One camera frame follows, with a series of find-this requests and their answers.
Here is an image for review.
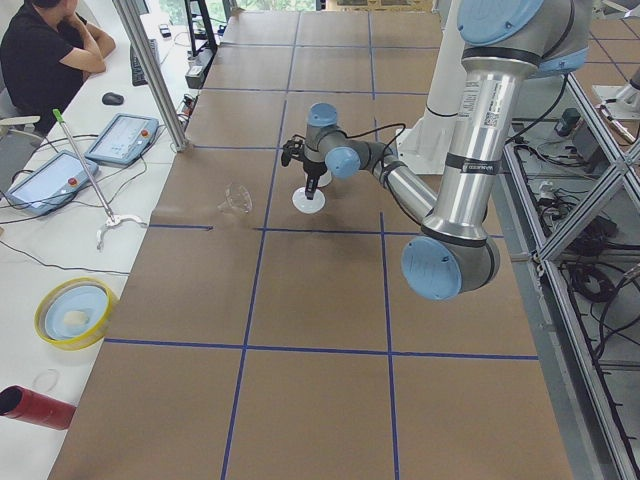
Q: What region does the teach pendant near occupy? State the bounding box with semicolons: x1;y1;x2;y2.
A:
6;150;89;216

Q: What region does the black device box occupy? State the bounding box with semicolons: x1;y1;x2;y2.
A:
554;107;581;138

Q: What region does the black keyboard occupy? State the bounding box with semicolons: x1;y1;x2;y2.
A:
129;46;147;87

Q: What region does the seated person in black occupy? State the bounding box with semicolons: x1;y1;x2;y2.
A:
1;0;115;135

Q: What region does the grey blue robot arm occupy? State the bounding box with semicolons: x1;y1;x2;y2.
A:
297;1;592;300

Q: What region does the teach pendant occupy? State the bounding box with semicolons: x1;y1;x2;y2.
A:
85;113;159;166
6;150;89;216

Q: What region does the red cylinder tube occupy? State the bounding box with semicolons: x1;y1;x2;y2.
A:
1;385;76;430

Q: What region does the yellow rimmed bowl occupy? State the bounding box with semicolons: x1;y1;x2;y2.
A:
34;277;119;351

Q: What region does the clear round lid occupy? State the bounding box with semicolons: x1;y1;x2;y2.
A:
32;368;61;393

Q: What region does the reacher grabber stick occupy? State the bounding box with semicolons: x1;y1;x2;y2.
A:
52;109;148;251

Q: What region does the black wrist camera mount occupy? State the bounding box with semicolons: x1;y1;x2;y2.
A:
280;135;305;167

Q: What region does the teach pendant far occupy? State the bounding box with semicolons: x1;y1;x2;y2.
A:
85;113;159;166

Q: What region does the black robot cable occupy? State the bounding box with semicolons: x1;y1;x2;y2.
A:
292;122;441;226

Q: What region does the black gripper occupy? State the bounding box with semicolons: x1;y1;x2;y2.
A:
303;161;325;200

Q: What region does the white enamel mug lid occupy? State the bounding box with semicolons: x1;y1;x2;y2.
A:
292;187;326;215

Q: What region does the aluminium frame post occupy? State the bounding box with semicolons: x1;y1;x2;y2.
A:
113;0;189;152

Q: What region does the aluminium frame rack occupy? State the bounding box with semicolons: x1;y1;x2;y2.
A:
494;62;639;479

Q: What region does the black computer mouse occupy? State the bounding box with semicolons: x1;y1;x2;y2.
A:
101;92;124;106

